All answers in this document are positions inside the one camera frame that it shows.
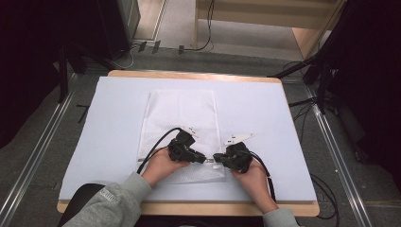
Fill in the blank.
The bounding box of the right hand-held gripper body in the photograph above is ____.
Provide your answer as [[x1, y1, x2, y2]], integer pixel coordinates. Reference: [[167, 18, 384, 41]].
[[222, 132, 255, 174]]

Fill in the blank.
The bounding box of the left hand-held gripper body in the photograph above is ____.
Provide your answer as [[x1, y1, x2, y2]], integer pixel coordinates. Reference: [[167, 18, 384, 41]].
[[166, 126, 202, 164]]

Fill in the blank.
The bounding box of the person's left hand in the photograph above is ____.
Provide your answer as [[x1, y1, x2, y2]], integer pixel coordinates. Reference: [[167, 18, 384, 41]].
[[141, 147, 191, 187]]

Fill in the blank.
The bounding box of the person's right hand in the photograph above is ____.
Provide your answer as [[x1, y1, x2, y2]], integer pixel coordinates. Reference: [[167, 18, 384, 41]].
[[230, 159, 280, 215]]

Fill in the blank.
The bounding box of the wooden table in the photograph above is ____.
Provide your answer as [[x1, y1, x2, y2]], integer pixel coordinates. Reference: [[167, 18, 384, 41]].
[[56, 69, 321, 218]]

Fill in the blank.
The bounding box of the white table mat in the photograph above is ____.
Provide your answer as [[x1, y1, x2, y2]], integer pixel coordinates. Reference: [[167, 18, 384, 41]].
[[58, 76, 318, 203]]

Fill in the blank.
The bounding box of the black tripod stand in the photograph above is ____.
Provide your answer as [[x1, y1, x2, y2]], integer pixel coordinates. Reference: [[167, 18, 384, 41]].
[[267, 0, 363, 115]]

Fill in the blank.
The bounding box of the dark cabinet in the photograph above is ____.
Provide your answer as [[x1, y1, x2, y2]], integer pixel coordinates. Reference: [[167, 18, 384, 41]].
[[94, 0, 142, 61]]

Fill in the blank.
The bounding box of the black metal stand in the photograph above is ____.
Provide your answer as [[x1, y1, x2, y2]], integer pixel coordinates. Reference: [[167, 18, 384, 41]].
[[57, 44, 71, 104]]

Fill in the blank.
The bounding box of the wooden shelf unit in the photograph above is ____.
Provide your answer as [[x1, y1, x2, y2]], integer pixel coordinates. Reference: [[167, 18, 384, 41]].
[[193, 0, 348, 61]]

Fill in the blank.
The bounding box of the black curtain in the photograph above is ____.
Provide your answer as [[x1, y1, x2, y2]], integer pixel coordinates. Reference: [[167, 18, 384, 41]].
[[327, 0, 401, 192], [0, 0, 105, 149]]

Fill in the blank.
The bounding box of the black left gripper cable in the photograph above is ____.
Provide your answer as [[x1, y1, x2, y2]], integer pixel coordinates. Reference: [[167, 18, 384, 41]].
[[136, 127, 183, 175]]

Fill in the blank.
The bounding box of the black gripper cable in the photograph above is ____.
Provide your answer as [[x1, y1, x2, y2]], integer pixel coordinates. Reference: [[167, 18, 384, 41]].
[[136, 127, 183, 175], [249, 150, 277, 203]]

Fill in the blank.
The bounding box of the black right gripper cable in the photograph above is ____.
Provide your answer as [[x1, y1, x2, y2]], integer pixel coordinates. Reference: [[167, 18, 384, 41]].
[[249, 150, 277, 203]]

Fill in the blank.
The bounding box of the black floor cable loop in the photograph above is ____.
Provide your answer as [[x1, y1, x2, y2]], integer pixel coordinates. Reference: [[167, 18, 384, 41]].
[[309, 172, 340, 221]]

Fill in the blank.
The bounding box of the white floor cable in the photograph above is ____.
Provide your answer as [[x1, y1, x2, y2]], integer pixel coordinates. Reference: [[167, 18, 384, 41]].
[[108, 44, 141, 70]]

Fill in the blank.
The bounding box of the metal floor rail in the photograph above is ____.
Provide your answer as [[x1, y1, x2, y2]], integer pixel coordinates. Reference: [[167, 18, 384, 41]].
[[303, 84, 375, 227], [0, 73, 78, 227]]

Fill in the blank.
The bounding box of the black hanging cable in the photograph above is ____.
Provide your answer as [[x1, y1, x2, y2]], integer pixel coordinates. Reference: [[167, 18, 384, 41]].
[[183, 0, 216, 53]]

